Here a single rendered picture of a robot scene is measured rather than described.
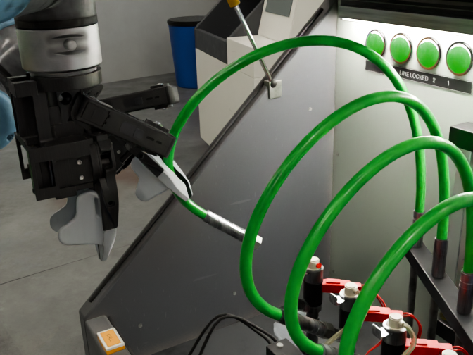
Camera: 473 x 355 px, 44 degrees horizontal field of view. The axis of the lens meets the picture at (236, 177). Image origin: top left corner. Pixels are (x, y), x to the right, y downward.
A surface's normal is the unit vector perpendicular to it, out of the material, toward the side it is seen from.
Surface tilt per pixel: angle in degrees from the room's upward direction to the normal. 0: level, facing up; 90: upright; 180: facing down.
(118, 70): 90
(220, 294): 90
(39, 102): 90
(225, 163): 90
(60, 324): 0
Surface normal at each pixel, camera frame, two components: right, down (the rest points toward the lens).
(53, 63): 0.07, 0.37
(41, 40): -0.18, 0.36
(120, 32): 0.55, 0.29
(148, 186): -0.14, 0.12
